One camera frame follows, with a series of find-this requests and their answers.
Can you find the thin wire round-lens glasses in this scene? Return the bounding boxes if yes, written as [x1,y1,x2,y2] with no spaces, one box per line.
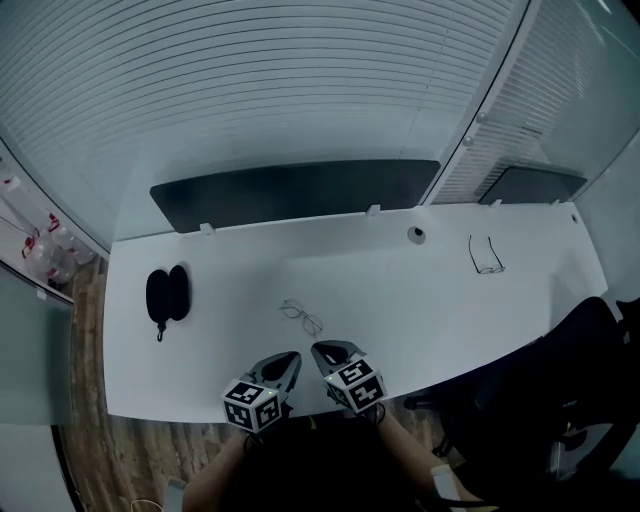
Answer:
[278,298,325,335]

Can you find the black rectangular-frame glasses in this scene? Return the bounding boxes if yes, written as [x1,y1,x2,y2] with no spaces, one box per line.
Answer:
[468,234,507,276]

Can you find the person's black clothing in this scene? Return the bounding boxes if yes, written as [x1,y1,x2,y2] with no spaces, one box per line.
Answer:
[184,414,441,512]

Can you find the person's right forearm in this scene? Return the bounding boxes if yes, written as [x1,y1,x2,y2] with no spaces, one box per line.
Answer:
[374,412,486,512]

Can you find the frosted glass partition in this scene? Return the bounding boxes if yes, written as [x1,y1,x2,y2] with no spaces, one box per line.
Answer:
[0,262,76,427]

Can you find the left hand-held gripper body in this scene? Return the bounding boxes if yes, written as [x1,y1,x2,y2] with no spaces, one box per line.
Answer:
[221,372,294,434]

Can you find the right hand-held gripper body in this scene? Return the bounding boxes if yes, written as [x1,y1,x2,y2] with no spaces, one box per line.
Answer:
[322,355,389,415]

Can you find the narrow white window blind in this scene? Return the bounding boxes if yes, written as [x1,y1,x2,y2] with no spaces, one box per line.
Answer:
[424,0,640,206]

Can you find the white water dispenser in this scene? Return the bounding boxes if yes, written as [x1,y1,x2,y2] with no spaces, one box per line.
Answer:
[0,154,51,281]

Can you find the short dark desk divider panel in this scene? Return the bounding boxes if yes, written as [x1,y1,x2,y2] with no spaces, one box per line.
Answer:
[478,166,589,206]

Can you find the person's left forearm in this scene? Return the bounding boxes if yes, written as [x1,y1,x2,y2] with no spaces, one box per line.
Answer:
[182,432,251,512]

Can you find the long dark desk divider panel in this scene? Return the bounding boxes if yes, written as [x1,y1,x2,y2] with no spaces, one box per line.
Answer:
[149,159,442,235]

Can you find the wide white window blind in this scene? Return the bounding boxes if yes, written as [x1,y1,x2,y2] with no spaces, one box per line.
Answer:
[0,0,531,241]

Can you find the black office chair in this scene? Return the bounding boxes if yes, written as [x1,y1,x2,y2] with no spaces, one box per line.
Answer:
[404,295,640,481]

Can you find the black zipped glasses case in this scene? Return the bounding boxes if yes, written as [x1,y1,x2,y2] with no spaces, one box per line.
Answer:
[145,264,192,343]

